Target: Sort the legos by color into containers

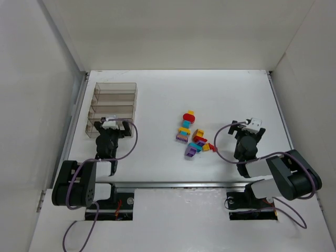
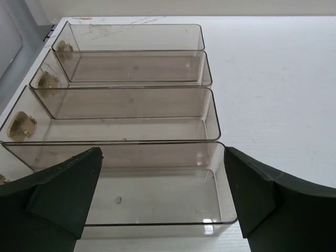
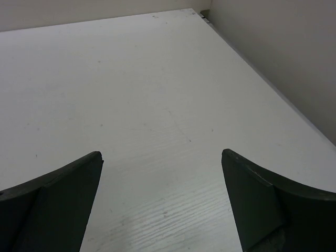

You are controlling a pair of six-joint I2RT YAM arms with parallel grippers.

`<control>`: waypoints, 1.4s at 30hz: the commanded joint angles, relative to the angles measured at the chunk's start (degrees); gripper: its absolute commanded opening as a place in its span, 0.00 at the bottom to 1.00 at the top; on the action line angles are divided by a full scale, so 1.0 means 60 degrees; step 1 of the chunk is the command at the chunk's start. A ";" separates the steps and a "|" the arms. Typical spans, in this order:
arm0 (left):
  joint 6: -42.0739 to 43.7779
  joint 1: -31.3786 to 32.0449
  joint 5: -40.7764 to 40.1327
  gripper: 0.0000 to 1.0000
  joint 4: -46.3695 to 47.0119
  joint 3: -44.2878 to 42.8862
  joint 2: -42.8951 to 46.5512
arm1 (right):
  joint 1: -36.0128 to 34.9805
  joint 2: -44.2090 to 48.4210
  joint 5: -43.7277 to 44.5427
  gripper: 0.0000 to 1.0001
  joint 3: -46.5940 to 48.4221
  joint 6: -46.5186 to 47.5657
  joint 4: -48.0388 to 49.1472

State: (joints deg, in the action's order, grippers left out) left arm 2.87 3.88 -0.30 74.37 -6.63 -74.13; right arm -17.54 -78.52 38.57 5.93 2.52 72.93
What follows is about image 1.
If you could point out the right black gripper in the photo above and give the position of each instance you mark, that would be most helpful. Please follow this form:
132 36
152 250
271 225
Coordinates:
234 127

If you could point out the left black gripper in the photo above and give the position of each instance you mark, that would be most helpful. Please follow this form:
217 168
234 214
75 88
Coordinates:
110 131

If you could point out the small red lego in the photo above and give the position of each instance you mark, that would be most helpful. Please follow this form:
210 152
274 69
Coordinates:
212 147

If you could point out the small yellow lego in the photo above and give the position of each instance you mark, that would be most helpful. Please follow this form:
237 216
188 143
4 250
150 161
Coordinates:
206 147

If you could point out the yellow orange lego block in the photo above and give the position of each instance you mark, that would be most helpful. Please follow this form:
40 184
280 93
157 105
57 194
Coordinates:
198 133

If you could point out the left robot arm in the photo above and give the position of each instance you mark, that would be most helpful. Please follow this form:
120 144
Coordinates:
84 172

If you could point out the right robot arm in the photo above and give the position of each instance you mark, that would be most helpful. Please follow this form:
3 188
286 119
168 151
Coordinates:
292 176

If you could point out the clear bin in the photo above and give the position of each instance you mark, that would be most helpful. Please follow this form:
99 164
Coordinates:
113 99
92 132
115 88
103 111

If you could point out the red lego middle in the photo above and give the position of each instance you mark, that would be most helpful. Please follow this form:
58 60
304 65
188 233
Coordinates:
198 139

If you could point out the cyan lego lower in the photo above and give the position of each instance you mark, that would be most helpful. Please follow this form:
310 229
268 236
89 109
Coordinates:
195 146

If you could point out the purple lego block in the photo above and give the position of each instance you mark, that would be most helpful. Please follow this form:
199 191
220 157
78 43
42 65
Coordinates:
190 151

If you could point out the red rounded lego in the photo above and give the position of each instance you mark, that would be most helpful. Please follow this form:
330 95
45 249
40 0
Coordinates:
189 117

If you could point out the yellow lego plate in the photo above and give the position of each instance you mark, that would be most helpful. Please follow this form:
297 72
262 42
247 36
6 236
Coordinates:
184 131

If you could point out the purple tan lego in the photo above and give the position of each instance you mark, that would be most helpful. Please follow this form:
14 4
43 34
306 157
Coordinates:
182 138

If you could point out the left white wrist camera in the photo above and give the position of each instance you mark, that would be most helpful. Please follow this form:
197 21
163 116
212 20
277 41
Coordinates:
110 122

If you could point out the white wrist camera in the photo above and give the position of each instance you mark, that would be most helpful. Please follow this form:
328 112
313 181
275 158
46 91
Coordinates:
110 122
252 125

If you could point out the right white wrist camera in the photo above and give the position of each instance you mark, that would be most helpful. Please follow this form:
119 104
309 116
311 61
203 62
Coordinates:
252 125

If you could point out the aluminium rail front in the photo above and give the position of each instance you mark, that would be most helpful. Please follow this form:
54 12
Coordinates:
170 184

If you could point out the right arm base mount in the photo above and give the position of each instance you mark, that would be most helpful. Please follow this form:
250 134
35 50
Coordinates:
243 206

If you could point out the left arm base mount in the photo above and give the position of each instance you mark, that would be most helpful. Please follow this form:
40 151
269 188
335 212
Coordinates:
114 204

